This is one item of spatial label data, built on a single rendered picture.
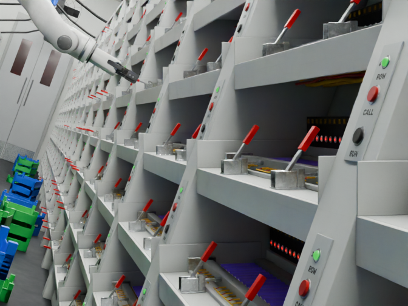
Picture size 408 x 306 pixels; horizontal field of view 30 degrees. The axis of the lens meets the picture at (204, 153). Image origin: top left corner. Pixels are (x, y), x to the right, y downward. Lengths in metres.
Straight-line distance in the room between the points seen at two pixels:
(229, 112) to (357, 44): 0.55
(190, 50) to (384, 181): 1.43
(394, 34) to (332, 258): 0.23
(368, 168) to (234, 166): 0.53
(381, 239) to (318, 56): 0.38
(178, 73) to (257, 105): 0.70
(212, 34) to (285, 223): 1.27
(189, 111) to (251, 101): 0.70
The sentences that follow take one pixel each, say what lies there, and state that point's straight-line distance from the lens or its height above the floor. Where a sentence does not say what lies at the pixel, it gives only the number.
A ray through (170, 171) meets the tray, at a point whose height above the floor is 0.73.
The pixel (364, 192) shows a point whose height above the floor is 0.77.
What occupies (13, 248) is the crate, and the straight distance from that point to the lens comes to 1.63.
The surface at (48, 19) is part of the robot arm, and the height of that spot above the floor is 1.04.
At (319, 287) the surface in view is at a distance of 0.73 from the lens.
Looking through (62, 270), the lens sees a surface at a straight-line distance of 3.32.
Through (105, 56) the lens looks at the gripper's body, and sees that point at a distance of 2.53.
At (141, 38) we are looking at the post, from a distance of 3.49.
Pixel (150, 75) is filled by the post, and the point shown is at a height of 1.03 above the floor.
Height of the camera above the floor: 0.73
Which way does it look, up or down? 2 degrees up
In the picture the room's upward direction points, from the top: 20 degrees clockwise
